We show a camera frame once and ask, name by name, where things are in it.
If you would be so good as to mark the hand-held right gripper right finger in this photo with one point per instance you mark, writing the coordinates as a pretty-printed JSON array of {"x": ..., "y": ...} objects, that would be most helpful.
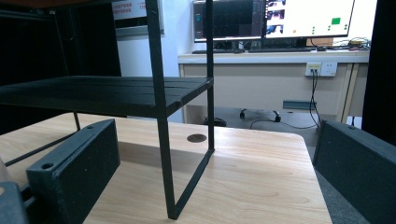
[{"x": 358, "y": 168}]

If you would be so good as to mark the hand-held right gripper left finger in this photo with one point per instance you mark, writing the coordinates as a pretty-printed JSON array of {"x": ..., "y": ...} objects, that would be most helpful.
[{"x": 74, "y": 174}]

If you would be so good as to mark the black metal shelf rack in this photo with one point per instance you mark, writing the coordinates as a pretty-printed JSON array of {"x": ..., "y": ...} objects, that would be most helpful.
[{"x": 102, "y": 93}]

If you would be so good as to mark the black curtain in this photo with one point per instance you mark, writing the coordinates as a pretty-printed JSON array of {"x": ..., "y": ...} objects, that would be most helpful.
[
  {"x": 46, "y": 46},
  {"x": 380, "y": 68}
]

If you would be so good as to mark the office chair base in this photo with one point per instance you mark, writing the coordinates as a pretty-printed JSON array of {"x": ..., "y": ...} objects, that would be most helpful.
[{"x": 260, "y": 114}]

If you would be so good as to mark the beige office desk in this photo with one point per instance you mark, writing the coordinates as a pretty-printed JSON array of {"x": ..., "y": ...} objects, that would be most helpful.
[{"x": 274, "y": 84}]

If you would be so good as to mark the brown cardboard box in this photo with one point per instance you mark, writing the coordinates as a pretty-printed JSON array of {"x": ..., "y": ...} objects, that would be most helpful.
[{"x": 320, "y": 41}]

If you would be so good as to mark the black keyboard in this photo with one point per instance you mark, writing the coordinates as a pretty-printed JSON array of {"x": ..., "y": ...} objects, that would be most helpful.
[
  {"x": 280, "y": 49},
  {"x": 217, "y": 51}
]

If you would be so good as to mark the bright computer monitor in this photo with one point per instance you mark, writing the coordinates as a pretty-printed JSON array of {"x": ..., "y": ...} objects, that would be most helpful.
[{"x": 308, "y": 17}]

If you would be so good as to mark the dark computer monitor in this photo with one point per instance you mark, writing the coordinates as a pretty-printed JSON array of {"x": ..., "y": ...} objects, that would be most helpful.
[{"x": 230, "y": 19}]

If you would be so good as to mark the white wall socket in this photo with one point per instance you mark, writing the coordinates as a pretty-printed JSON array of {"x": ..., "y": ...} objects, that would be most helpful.
[{"x": 321, "y": 69}]

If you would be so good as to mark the white wall notice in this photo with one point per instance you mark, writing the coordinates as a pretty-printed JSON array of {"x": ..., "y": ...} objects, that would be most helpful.
[{"x": 129, "y": 9}]

